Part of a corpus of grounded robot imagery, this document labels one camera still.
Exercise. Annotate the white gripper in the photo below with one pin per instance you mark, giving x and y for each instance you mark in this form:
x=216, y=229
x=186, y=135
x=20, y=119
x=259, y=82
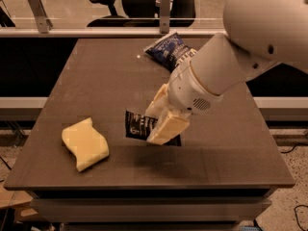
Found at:
x=187, y=91

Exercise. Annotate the black rxbar chocolate bar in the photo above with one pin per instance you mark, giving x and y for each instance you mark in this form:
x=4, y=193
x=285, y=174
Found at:
x=138, y=126

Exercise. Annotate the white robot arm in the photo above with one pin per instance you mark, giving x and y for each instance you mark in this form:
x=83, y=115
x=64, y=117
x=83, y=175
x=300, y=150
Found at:
x=259, y=35

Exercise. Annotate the yellow wavy sponge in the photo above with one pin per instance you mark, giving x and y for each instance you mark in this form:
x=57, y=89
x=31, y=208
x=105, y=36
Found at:
x=85, y=143

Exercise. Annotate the blue chip bag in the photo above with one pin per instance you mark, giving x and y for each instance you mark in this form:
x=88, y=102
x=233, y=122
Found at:
x=170, y=51

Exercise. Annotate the brown table with drawers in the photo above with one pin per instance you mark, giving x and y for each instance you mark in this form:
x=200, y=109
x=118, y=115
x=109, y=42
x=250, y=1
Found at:
x=223, y=171

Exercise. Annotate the black office chair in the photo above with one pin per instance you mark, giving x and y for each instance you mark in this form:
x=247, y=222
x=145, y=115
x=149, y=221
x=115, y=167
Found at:
x=145, y=13

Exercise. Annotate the metal bracket middle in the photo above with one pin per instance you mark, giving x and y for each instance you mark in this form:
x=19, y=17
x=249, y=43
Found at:
x=164, y=16

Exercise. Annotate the metal bracket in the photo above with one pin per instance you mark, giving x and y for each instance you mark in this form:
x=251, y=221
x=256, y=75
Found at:
x=164, y=16
x=43, y=22

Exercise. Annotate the metal bracket left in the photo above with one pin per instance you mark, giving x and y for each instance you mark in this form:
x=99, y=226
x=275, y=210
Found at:
x=43, y=22

